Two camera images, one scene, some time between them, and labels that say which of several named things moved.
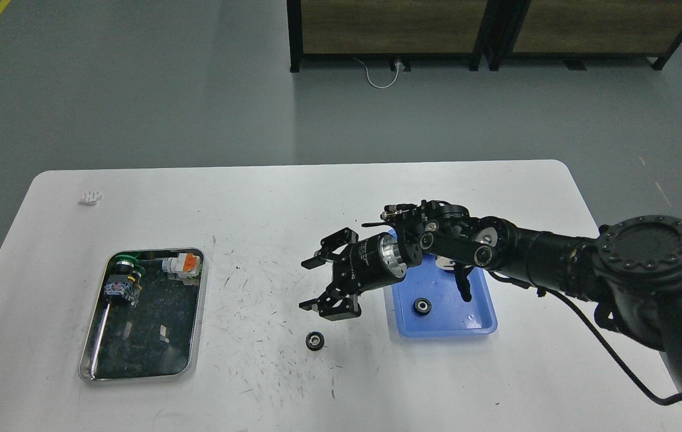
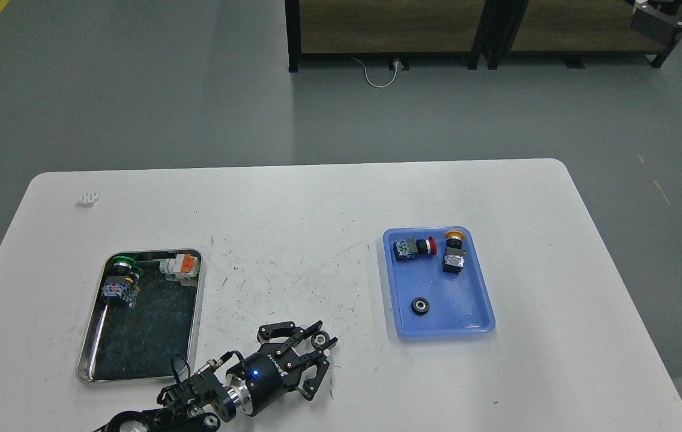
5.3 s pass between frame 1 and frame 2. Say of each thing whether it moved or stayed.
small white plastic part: stayed
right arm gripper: moved
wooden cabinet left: stayed
